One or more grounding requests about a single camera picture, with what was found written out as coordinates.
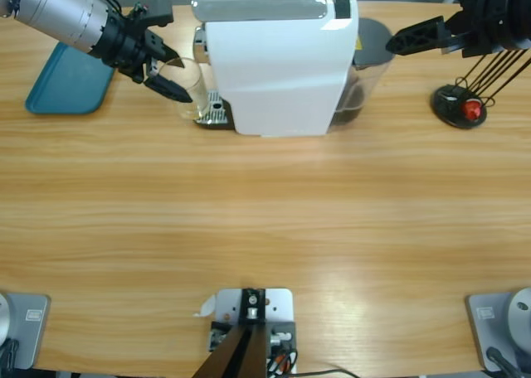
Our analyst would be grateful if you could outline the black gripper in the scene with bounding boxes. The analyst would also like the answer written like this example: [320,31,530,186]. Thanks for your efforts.
[385,0,531,59]
[90,15,194,104]

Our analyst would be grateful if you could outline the clear drinking glass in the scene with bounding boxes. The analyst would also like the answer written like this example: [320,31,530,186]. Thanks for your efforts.
[159,57,212,124]

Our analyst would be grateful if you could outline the chrome coffee machine lever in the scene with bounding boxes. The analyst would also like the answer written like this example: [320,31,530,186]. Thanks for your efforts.
[190,0,333,22]

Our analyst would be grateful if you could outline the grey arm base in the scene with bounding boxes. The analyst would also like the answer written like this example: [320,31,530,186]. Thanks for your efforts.
[0,293,51,371]
[465,286,531,373]

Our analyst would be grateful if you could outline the red coffee capsule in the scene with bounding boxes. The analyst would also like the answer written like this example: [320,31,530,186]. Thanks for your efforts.
[462,99,482,120]

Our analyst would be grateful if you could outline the white coffee machine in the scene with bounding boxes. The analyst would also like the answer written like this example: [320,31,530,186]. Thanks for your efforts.
[191,0,360,139]

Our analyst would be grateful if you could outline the black capsule holder with rods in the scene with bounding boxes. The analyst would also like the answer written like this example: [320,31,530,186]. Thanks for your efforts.
[430,48,531,130]

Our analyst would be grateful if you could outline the metal drip tray grille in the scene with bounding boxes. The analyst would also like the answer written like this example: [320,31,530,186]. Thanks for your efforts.
[192,90,236,130]

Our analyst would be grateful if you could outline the teal plastic tray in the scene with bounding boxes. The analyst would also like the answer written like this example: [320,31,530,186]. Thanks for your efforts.
[24,41,117,116]

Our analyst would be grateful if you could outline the white paper tag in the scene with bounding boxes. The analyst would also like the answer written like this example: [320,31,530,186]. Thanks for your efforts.
[192,293,217,319]

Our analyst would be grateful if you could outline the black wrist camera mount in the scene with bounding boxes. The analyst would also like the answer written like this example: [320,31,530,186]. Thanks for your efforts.
[126,0,174,27]

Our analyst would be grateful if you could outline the dark aluminium post with bracket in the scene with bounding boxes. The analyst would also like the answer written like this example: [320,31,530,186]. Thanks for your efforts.
[193,287,267,378]

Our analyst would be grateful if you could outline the thin black mount wires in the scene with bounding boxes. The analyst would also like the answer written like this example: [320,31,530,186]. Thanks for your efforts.
[267,348,299,375]

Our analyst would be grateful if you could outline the black base cable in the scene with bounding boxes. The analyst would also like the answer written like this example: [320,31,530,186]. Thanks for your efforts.
[485,346,526,378]
[0,338,21,373]

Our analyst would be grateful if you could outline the thick black cable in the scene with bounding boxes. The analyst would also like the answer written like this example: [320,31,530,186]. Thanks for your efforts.
[296,367,353,378]

